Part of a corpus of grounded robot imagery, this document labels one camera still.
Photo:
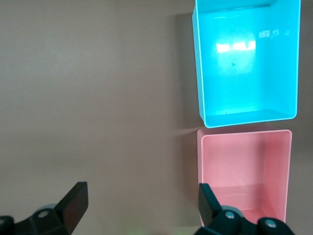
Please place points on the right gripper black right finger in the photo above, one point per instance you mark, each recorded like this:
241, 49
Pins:
207, 205

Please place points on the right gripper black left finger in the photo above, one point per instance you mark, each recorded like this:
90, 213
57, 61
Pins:
73, 208

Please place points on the pink plastic bin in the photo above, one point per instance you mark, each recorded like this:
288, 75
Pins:
244, 159

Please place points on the blue plastic bin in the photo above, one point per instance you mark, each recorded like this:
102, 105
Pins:
244, 85

